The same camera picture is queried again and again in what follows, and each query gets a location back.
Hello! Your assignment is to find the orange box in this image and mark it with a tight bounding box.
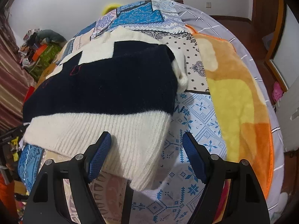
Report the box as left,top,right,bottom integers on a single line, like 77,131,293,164
32,44,48,61

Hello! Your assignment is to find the white and navy knit sweater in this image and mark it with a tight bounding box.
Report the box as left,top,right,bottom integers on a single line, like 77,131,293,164
23,26,188,191

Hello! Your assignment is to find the wooden door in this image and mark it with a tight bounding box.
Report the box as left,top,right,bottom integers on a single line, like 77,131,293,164
251,0,298,92

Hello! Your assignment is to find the grey stuffed toy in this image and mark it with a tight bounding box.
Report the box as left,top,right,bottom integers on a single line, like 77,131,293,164
35,29,66,44

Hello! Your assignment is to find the green patterned bag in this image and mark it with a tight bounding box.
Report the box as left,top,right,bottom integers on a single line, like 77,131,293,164
22,43,62,82

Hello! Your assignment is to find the blue patchwork bed cover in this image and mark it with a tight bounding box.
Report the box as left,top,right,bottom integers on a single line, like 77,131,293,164
18,0,226,223

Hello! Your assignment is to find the yellow foam tube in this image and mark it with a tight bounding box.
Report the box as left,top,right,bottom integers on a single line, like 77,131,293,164
101,3,121,16

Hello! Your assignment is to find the striped maroon curtain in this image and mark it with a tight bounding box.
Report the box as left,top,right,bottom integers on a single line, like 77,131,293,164
0,12,36,133

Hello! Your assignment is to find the pink slipper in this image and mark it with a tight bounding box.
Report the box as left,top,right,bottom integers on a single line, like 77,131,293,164
272,81,283,103

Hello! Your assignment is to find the orange yellow fleece blanket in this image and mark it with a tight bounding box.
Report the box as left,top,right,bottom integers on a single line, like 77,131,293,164
192,29,274,200

